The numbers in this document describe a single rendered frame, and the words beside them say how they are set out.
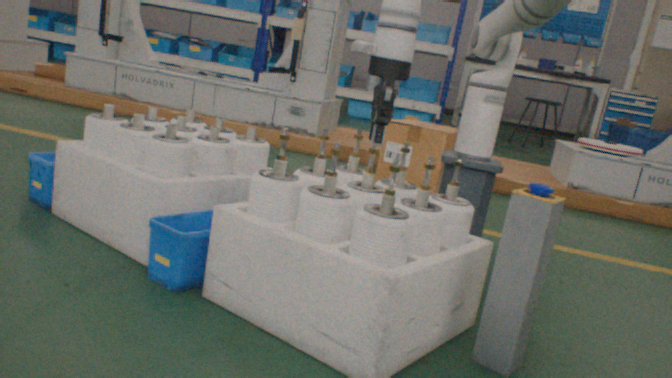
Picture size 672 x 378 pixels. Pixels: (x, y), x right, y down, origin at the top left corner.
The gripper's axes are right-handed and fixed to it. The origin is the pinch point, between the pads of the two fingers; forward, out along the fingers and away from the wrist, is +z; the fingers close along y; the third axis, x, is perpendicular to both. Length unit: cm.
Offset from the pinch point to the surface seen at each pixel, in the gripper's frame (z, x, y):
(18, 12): -7, 199, 260
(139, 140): 12, 49, 20
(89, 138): 15, 62, 27
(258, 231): 18.4, 18.0, -10.9
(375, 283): 18.7, -1.5, -25.8
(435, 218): 10.8, -11.4, -11.5
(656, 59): -73, -333, 541
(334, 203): 10.6, 6.1, -13.9
